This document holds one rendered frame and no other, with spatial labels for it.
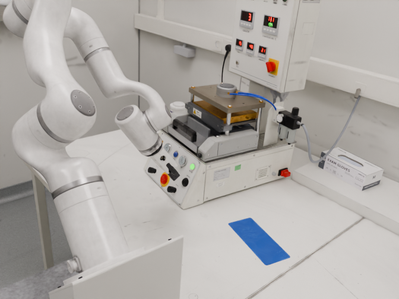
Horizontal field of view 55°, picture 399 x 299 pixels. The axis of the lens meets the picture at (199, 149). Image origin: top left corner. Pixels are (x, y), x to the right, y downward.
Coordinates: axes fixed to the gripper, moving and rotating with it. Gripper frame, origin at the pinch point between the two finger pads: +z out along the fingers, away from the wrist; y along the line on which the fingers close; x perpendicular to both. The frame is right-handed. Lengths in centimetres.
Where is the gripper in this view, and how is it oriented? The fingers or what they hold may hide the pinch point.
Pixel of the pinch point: (173, 174)
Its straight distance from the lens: 138.3
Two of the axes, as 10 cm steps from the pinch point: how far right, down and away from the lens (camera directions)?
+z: 4.2, 6.3, 6.5
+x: -7.3, 6.6, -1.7
